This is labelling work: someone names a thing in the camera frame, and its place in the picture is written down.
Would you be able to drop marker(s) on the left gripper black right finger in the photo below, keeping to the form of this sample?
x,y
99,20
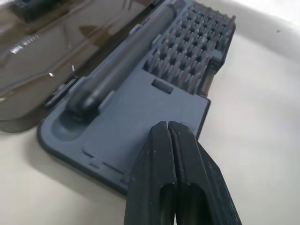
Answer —
x,y
199,182

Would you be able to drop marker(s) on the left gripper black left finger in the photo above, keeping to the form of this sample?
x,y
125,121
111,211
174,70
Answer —
x,y
150,164

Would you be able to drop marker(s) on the black rectangular device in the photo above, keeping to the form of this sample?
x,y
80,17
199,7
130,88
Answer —
x,y
131,112

